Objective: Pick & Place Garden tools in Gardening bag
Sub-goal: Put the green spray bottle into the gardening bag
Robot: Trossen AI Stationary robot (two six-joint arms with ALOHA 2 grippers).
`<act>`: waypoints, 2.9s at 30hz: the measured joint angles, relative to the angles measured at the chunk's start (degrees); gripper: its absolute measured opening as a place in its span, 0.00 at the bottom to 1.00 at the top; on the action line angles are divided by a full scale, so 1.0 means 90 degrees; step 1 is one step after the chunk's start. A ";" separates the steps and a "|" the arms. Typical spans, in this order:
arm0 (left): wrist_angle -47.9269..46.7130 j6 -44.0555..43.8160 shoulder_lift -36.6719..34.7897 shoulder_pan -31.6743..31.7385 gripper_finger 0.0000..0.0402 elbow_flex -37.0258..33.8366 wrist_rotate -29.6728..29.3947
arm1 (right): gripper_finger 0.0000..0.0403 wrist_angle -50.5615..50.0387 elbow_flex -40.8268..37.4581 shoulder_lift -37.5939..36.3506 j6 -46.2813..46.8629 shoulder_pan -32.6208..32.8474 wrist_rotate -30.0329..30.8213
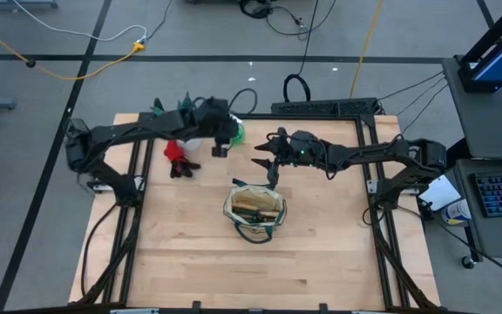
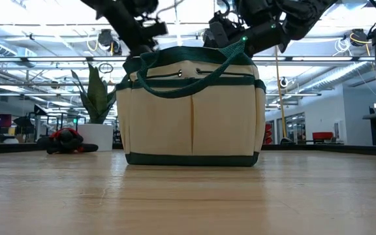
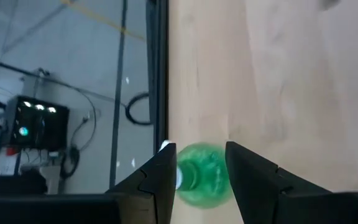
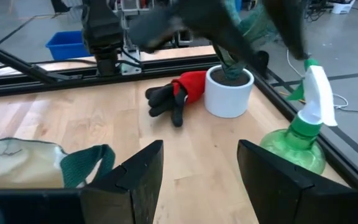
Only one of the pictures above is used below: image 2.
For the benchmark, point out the cream canvas bag green trim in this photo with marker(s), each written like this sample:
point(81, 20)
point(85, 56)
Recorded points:
point(191, 124)

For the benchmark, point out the red and black gardening gloves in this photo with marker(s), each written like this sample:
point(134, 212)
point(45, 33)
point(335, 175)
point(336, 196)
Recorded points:
point(65, 140)

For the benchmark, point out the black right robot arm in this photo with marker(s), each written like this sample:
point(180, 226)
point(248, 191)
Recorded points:
point(305, 13)

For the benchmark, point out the snake plant in white pot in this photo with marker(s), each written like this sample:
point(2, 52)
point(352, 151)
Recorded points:
point(95, 104)

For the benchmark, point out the red seat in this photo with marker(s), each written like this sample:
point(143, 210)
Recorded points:
point(322, 136)

